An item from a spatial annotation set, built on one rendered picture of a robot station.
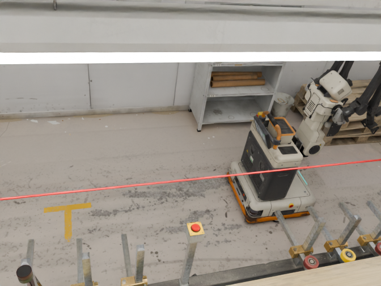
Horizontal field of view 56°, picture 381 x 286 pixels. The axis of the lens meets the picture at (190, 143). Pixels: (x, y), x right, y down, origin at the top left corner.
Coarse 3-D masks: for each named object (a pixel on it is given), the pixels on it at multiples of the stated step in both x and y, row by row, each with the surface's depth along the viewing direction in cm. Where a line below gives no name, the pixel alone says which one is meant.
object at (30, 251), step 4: (28, 240) 196; (32, 240) 196; (28, 244) 194; (32, 244) 194; (28, 248) 192; (32, 248) 192; (28, 252) 190; (32, 252) 190; (28, 256) 188; (32, 256) 189; (32, 260) 188; (32, 264) 187; (24, 284) 177
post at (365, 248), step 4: (380, 224) 220; (376, 228) 224; (380, 228) 221; (372, 232) 227; (376, 232) 224; (380, 232) 223; (372, 236) 227; (376, 236) 225; (364, 248) 235; (368, 248) 234
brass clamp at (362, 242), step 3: (366, 234) 229; (369, 234) 230; (360, 237) 228; (366, 237) 228; (369, 237) 228; (357, 240) 231; (360, 240) 228; (363, 240) 226; (366, 240) 226; (369, 240) 226; (372, 240) 226; (375, 240) 227; (378, 240) 228; (360, 243) 228; (363, 243) 226; (366, 243) 227; (375, 243) 230
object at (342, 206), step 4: (340, 204) 249; (344, 204) 249; (344, 208) 246; (344, 212) 246; (348, 212) 243; (348, 216) 242; (352, 216) 241; (356, 228) 236; (360, 228) 234; (360, 232) 233; (364, 232) 232; (368, 244) 227; (372, 244) 225; (372, 248) 223; (372, 252) 223
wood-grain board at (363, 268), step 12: (336, 264) 204; (348, 264) 205; (360, 264) 206; (372, 264) 207; (276, 276) 193; (288, 276) 194; (300, 276) 195; (312, 276) 196; (324, 276) 197; (336, 276) 198; (348, 276) 199; (360, 276) 200; (372, 276) 201
